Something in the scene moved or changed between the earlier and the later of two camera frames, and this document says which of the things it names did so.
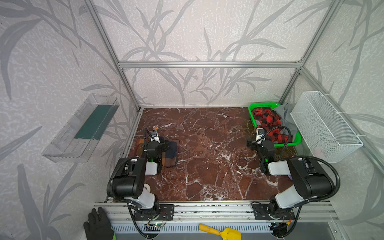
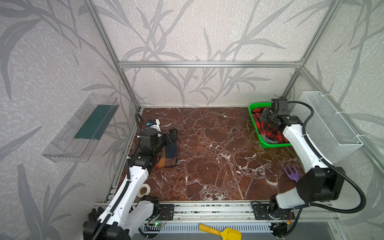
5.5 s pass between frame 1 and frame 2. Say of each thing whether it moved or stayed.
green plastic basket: stayed
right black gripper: moved
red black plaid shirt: stayed
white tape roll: stayed
